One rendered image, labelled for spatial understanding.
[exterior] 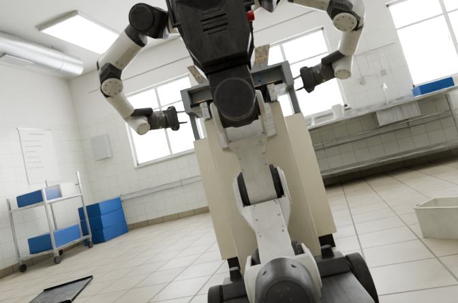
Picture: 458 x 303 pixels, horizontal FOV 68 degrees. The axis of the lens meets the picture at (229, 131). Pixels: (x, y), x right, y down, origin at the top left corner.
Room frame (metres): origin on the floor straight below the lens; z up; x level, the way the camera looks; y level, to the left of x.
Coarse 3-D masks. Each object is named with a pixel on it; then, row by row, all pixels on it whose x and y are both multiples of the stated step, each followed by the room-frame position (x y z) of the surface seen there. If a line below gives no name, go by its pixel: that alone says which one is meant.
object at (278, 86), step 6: (264, 84) 1.39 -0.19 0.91; (276, 84) 1.39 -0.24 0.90; (282, 84) 1.42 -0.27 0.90; (264, 90) 1.44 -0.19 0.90; (276, 90) 1.51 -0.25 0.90; (264, 96) 1.58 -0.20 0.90; (210, 102) 1.41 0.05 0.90; (264, 102) 1.76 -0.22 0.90; (192, 108) 1.43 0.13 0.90; (198, 108) 1.46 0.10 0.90
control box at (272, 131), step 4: (264, 104) 1.39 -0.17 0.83; (268, 104) 1.39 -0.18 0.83; (268, 108) 1.39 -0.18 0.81; (268, 112) 1.39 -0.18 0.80; (268, 116) 1.39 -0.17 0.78; (272, 116) 1.39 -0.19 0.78; (268, 120) 1.39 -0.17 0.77; (272, 120) 1.39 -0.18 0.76; (268, 124) 1.39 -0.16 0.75; (272, 124) 1.39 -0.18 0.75; (216, 128) 1.41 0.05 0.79; (268, 128) 1.39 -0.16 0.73; (272, 128) 1.39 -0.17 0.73; (268, 132) 1.39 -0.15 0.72; (272, 132) 1.39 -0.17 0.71; (276, 132) 1.39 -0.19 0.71; (220, 136) 1.40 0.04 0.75; (268, 136) 1.39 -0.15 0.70; (220, 140) 1.40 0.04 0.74; (220, 144) 1.41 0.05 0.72; (224, 144) 1.40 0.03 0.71; (224, 148) 1.43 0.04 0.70
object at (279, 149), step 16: (272, 112) 1.42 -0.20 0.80; (208, 128) 1.44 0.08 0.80; (272, 144) 1.42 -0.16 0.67; (288, 144) 1.42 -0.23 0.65; (224, 160) 1.43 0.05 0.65; (272, 160) 1.42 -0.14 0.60; (288, 160) 1.42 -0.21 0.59; (224, 176) 1.44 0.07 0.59; (288, 176) 1.42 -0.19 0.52; (224, 192) 1.44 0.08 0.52; (304, 192) 1.42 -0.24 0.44; (304, 208) 1.42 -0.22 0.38; (240, 224) 1.43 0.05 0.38; (288, 224) 1.42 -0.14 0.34; (304, 224) 1.42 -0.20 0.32; (240, 240) 1.44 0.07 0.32; (256, 240) 1.43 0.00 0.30; (304, 240) 1.42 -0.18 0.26; (240, 256) 1.44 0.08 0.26
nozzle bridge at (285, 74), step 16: (272, 64) 2.10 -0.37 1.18; (288, 64) 2.09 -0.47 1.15; (256, 80) 2.19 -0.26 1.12; (272, 80) 2.19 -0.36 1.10; (288, 80) 2.09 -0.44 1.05; (192, 96) 2.22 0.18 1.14; (208, 96) 2.21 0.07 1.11; (288, 96) 2.26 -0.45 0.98; (192, 112) 2.17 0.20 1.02; (192, 128) 2.24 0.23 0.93
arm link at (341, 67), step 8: (328, 56) 1.34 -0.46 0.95; (336, 56) 1.31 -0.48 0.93; (344, 56) 1.30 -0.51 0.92; (352, 56) 1.35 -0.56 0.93; (328, 64) 1.36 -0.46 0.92; (336, 64) 1.33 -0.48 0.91; (344, 64) 1.31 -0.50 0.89; (328, 72) 1.37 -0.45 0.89; (336, 72) 1.33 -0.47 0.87; (344, 72) 1.32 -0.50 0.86
